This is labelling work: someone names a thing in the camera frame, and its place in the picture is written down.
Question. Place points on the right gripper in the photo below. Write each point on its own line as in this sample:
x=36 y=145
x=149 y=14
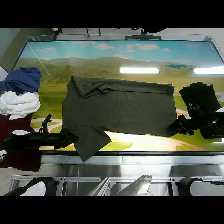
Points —
x=181 y=126

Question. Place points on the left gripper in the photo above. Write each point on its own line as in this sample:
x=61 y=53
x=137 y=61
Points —
x=66 y=137

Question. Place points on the olive green shirt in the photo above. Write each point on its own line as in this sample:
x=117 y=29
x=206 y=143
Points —
x=123 y=110

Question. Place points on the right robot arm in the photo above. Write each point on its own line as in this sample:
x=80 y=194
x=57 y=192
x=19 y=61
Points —
x=210 y=125

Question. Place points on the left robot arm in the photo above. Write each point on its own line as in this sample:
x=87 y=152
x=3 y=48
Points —
x=26 y=140

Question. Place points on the black garment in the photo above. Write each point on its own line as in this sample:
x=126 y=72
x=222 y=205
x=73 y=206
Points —
x=200 y=98

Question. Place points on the dark red garment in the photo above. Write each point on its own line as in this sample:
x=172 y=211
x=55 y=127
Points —
x=13 y=126

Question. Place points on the white garment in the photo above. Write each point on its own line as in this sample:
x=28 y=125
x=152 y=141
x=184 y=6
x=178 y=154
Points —
x=20 y=104

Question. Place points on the blue garment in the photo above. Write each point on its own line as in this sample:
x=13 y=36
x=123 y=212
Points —
x=21 y=79

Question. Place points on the silver frame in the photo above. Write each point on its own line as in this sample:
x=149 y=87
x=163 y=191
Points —
x=133 y=173

